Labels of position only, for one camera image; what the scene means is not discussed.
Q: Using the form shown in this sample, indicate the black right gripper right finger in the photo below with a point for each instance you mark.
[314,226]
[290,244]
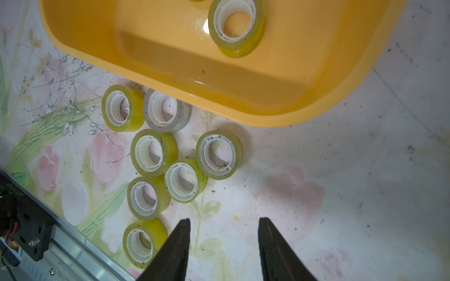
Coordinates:
[278,260]

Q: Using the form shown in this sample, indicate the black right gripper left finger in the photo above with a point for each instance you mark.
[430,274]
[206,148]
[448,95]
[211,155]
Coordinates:
[171,262]

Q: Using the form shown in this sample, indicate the transparent tape roll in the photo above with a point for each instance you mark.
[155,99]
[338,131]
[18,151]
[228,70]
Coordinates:
[219,153]
[147,197]
[143,240]
[184,180]
[152,153]
[122,109]
[164,113]
[237,26]

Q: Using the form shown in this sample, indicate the yellow plastic storage box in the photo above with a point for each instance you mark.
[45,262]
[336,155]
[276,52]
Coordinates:
[260,63]

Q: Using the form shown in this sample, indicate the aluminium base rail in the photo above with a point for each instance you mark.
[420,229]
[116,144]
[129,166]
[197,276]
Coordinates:
[46,246]

